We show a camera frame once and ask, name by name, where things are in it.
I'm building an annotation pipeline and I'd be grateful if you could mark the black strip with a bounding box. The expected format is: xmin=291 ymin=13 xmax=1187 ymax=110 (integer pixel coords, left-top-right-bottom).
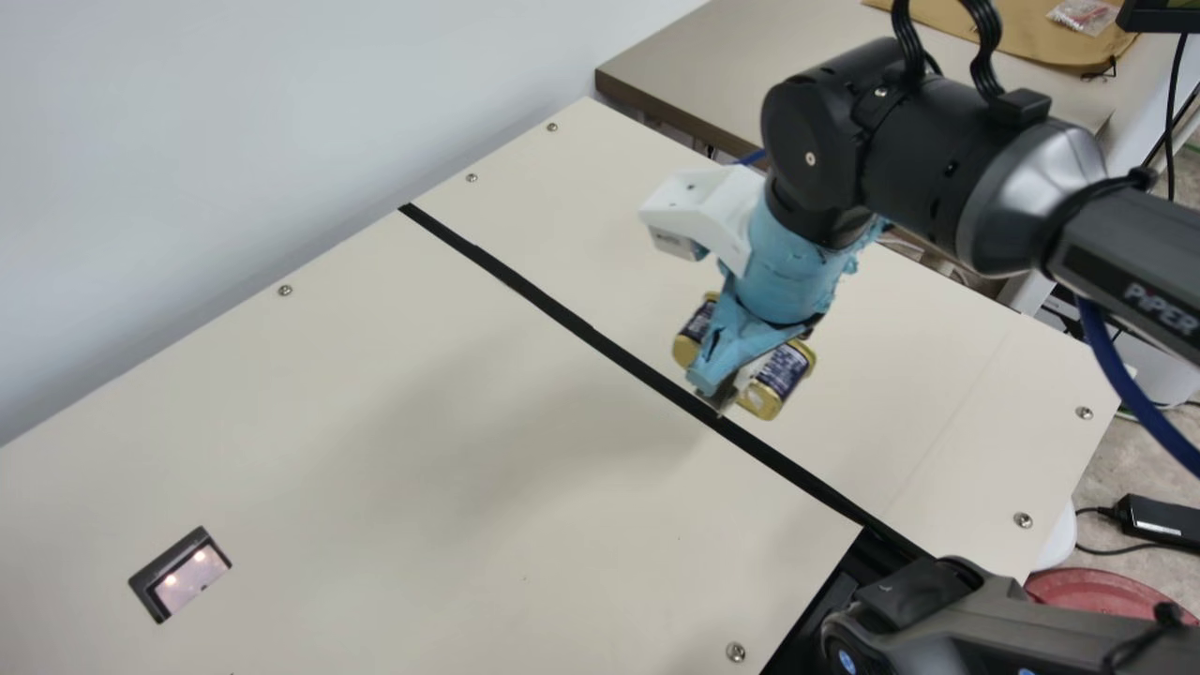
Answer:
xmin=398 ymin=202 xmax=929 ymax=563

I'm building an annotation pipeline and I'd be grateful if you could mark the red round disc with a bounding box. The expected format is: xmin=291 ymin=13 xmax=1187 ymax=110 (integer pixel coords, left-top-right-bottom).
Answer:
xmin=1024 ymin=567 xmax=1200 ymax=627

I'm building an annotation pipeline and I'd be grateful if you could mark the black power adapter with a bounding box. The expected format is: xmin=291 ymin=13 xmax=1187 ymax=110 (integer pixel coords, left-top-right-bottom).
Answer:
xmin=1116 ymin=494 xmax=1200 ymax=552

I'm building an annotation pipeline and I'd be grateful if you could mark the small clear plastic packet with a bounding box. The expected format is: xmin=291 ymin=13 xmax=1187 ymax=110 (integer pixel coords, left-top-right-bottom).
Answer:
xmin=1045 ymin=0 xmax=1123 ymax=37

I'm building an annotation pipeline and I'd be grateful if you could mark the small square scanner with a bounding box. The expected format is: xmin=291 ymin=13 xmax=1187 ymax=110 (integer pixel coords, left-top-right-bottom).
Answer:
xmin=128 ymin=527 xmax=233 ymax=624

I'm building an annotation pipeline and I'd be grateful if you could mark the rectangular tin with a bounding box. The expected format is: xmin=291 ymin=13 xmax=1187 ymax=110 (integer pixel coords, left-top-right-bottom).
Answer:
xmin=672 ymin=292 xmax=817 ymax=420

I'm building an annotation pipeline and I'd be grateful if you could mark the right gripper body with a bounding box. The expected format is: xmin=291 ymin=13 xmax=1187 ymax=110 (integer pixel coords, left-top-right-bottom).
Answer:
xmin=689 ymin=197 xmax=887 ymax=397

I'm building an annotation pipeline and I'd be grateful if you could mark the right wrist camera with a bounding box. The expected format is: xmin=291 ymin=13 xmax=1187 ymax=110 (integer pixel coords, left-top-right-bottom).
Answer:
xmin=639 ymin=167 xmax=765 ymax=278

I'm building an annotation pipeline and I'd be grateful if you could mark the tan padded envelope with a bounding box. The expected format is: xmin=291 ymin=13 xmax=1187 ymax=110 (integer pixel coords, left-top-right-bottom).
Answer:
xmin=862 ymin=0 xmax=1140 ymax=78

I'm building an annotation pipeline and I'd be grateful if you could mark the blue cable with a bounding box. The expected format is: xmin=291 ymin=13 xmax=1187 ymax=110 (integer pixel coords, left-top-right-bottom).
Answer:
xmin=1076 ymin=298 xmax=1200 ymax=479

